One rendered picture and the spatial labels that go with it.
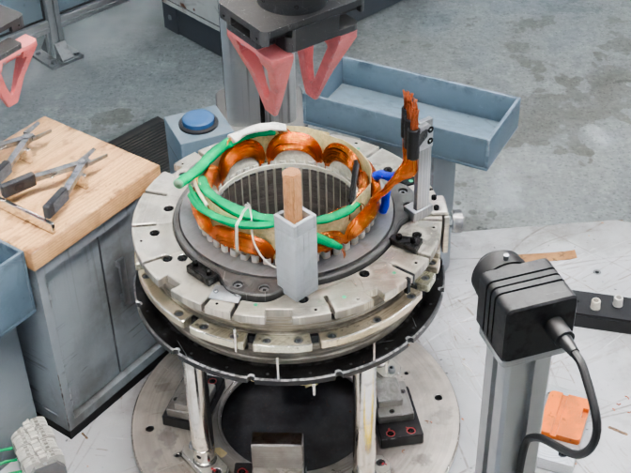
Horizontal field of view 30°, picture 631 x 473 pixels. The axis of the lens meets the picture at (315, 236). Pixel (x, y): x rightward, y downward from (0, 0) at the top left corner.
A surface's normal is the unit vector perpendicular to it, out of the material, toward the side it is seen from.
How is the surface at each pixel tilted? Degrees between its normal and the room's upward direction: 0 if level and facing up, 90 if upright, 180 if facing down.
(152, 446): 0
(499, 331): 90
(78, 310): 90
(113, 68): 0
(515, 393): 90
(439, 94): 90
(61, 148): 0
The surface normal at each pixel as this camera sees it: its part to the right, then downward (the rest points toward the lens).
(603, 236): -0.02, -0.79
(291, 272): -0.73, 0.43
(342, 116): -0.46, 0.55
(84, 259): 0.81, 0.35
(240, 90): 0.11, 0.61
